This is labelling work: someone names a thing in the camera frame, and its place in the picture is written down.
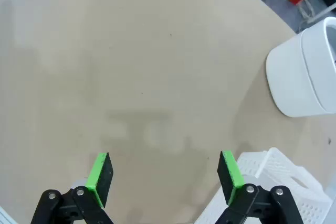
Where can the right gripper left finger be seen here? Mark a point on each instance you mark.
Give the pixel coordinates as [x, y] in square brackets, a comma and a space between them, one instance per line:
[102, 176]

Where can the white lidded trash can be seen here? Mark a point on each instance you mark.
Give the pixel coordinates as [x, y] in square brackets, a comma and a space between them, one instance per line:
[288, 77]

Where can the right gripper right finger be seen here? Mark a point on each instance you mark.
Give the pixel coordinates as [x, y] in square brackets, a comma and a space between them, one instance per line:
[231, 174]

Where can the white perforated plastic basket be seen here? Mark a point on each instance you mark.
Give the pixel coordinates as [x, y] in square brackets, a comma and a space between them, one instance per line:
[288, 171]

